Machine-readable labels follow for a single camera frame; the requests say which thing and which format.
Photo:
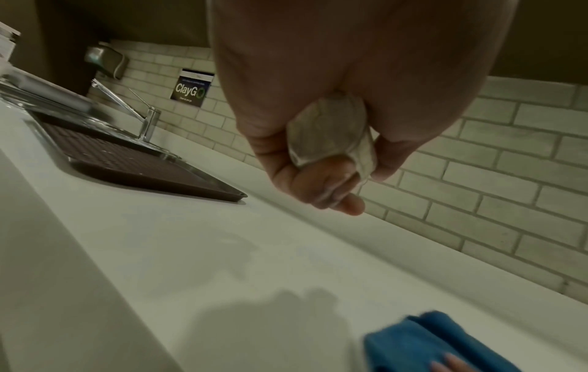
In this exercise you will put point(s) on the white appliance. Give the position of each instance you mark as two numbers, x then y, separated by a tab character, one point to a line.
8	40

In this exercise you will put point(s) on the white countertop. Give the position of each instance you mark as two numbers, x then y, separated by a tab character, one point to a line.
229	254

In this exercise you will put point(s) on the dark blue wall sign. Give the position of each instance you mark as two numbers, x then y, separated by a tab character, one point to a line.
190	89

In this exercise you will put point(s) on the steel sink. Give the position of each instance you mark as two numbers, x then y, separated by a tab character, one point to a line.
55	101

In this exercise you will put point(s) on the person's left hand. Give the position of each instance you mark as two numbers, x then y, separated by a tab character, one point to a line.
321	47

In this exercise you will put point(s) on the chrome faucet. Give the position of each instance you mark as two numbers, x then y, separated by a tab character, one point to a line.
149	123

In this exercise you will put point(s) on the brown plastic tray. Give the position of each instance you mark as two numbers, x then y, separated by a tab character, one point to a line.
128	163

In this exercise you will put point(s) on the steel wall dispenser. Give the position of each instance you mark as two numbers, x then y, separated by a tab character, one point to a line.
108	60

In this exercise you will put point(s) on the clear spray bottle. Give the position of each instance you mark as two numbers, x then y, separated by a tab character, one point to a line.
330	130

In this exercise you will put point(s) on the person's right hand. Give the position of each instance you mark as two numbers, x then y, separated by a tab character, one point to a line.
452	365

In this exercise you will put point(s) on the blue microfibre cloth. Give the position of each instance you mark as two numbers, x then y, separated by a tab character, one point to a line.
413	345

